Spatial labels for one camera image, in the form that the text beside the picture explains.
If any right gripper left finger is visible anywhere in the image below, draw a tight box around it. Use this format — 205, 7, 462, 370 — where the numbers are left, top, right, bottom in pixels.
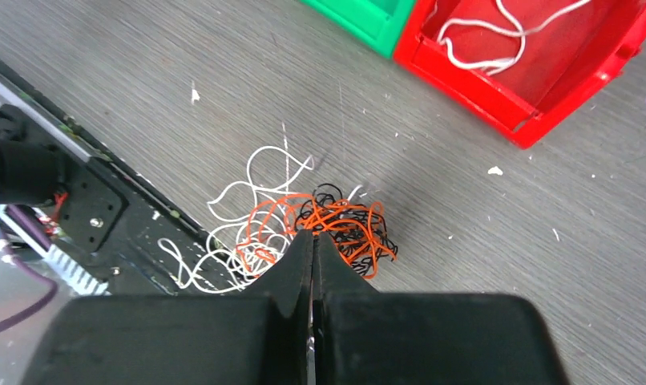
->
22, 231, 313, 384

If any green plastic bin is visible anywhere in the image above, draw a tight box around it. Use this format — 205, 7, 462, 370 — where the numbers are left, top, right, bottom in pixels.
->
301, 0, 416, 59

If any red plastic bin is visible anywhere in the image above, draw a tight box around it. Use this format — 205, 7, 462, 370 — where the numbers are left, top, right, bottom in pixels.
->
394, 0, 646, 148

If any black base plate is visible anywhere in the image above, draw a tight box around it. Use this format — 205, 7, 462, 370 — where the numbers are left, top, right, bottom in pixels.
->
0, 60, 246, 296

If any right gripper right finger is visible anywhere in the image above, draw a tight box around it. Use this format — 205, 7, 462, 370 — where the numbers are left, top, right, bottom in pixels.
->
312, 233, 567, 384

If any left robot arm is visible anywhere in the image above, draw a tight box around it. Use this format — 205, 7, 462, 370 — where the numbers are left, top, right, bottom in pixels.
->
0, 104, 72, 207

